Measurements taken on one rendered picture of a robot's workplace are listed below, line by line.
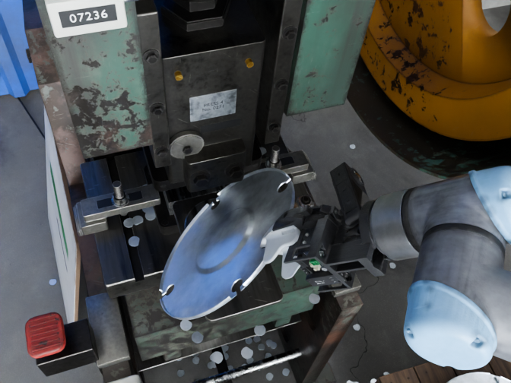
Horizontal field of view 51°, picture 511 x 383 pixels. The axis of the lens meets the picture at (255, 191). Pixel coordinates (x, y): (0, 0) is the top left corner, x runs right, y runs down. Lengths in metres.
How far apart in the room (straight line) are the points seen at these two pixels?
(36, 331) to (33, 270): 0.94
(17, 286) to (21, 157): 0.53
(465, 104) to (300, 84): 0.24
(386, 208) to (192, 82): 0.33
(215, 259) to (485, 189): 0.45
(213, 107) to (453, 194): 0.40
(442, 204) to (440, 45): 0.42
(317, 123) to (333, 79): 1.46
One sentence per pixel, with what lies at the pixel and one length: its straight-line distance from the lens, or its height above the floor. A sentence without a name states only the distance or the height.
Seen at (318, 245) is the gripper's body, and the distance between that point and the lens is 0.63.
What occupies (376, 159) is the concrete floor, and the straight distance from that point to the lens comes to 2.19.
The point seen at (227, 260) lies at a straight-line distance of 0.82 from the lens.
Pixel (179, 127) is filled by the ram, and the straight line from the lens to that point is 0.82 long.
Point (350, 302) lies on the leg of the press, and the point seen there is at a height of 0.62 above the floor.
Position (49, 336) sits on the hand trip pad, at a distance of 0.98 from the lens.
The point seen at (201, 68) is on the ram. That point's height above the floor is 1.14.
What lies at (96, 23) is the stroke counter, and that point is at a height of 1.31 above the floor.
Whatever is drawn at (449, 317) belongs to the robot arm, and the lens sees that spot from 0.47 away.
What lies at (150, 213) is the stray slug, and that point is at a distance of 1.12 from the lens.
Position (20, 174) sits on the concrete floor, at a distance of 2.15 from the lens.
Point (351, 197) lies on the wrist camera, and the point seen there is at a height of 1.12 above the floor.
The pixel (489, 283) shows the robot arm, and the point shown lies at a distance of 0.50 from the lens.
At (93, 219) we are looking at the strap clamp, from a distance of 1.09.
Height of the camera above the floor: 1.66
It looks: 56 degrees down
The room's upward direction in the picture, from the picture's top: 8 degrees clockwise
